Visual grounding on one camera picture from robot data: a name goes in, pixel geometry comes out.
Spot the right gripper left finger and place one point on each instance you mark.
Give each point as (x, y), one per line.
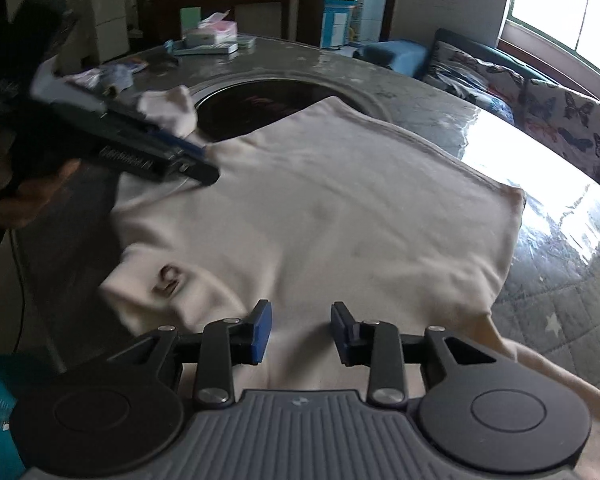
(260, 323)

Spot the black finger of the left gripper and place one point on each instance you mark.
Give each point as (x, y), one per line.
(123, 140)

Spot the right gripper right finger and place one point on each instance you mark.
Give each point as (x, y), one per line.
(342, 325)

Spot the cream knit sweater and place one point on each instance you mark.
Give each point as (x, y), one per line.
(330, 205)

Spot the person's left hand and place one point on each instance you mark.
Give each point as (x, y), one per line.
(33, 197)

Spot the flat teal box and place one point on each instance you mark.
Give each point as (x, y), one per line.
(179, 48)

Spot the white refrigerator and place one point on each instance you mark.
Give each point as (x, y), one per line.
(110, 33)

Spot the round black induction cooker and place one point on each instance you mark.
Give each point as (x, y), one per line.
(232, 108)

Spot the pink tissue box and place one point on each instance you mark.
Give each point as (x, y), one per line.
(216, 29)

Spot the blue white cabinet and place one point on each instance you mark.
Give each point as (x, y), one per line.
(336, 21)

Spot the blue corner sofa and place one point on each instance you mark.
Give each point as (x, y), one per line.
(412, 59)

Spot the small butterfly cushion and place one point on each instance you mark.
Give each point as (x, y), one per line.
(490, 86)

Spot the large butterfly cushion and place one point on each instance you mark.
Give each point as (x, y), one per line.
(565, 121)

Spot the green framed window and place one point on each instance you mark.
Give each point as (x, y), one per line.
(570, 10)

